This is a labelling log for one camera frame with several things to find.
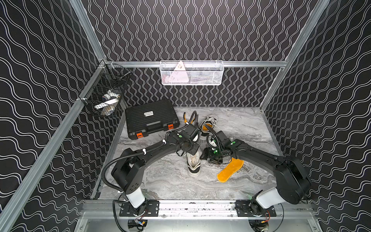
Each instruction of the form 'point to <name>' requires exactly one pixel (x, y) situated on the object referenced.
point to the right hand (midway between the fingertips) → (203, 158)
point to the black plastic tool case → (152, 117)
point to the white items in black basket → (109, 100)
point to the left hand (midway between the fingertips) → (194, 145)
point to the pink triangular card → (179, 77)
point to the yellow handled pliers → (185, 120)
